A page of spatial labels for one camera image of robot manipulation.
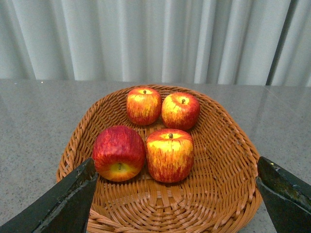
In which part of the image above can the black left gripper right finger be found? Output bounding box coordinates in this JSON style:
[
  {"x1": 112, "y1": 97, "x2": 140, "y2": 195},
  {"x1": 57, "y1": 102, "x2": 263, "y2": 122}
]
[{"x1": 256, "y1": 156, "x2": 311, "y2": 233}]

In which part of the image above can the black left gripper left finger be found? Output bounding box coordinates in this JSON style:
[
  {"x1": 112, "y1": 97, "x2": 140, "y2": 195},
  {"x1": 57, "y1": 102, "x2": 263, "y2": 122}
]
[{"x1": 0, "y1": 158, "x2": 98, "y2": 233}]

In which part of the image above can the dark red apple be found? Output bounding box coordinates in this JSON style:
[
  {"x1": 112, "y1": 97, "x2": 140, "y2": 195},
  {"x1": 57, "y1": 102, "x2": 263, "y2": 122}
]
[{"x1": 92, "y1": 125, "x2": 145, "y2": 182}]

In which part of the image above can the red yellow apple front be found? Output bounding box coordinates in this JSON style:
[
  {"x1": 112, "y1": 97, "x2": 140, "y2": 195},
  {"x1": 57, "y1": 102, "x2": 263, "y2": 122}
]
[{"x1": 146, "y1": 129, "x2": 194, "y2": 183}]

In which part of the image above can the red yellow apple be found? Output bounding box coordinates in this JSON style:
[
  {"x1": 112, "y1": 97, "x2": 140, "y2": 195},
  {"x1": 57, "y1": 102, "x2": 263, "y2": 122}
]
[
  {"x1": 161, "y1": 92, "x2": 200, "y2": 131},
  {"x1": 146, "y1": 129, "x2": 194, "y2": 183},
  {"x1": 126, "y1": 87, "x2": 162, "y2": 126}
]

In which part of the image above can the brown wicker basket left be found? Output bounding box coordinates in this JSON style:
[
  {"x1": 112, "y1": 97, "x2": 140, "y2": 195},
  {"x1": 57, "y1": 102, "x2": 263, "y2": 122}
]
[{"x1": 56, "y1": 84, "x2": 263, "y2": 233}]

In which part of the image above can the red yellow apple left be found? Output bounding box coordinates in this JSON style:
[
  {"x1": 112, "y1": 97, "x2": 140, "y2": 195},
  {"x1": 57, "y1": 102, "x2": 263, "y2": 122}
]
[{"x1": 126, "y1": 87, "x2": 162, "y2": 126}]

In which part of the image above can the red yellow apple right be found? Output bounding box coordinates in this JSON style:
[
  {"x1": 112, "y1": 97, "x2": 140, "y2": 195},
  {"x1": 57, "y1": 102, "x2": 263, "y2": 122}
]
[{"x1": 161, "y1": 92, "x2": 200, "y2": 131}]

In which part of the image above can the white pleated curtain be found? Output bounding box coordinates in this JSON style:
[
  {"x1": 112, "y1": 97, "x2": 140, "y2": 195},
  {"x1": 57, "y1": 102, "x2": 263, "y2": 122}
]
[{"x1": 0, "y1": 0, "x2": 311, "y2": 86}]

